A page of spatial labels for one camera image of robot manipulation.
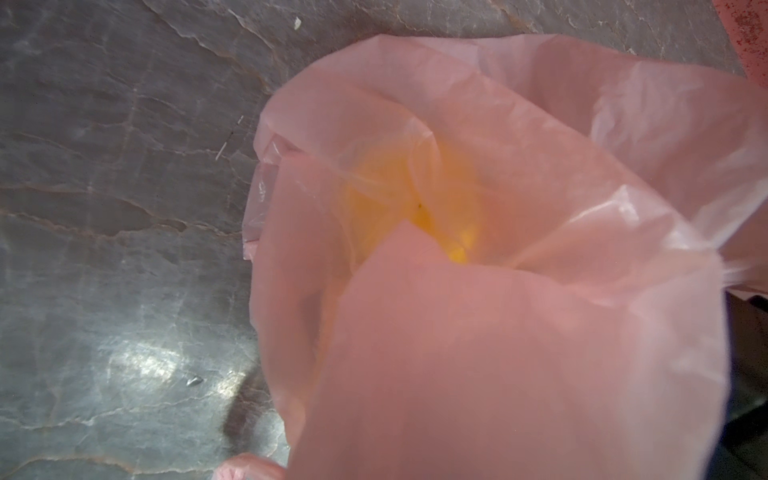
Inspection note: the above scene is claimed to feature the pink plastic bag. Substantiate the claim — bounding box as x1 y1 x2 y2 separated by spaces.
214 34 767 479

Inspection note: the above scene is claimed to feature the fake yellow banana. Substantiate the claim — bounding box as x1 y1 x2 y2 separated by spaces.
342 144 483 265

